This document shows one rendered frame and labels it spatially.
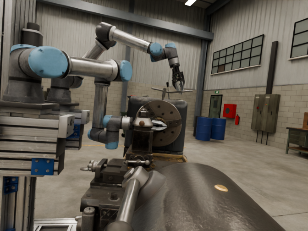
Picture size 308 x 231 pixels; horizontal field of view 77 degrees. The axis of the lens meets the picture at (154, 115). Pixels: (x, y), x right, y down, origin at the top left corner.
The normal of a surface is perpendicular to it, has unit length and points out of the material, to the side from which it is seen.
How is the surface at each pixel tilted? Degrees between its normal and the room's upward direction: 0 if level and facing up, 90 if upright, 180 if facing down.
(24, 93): 72
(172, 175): 24
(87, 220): 90
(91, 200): 90
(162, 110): 90
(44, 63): 91
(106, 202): 0
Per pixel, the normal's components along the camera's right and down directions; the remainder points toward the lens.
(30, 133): 0.18, 0.07
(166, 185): -0.43, -0.90
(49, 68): 0.76, 0.12
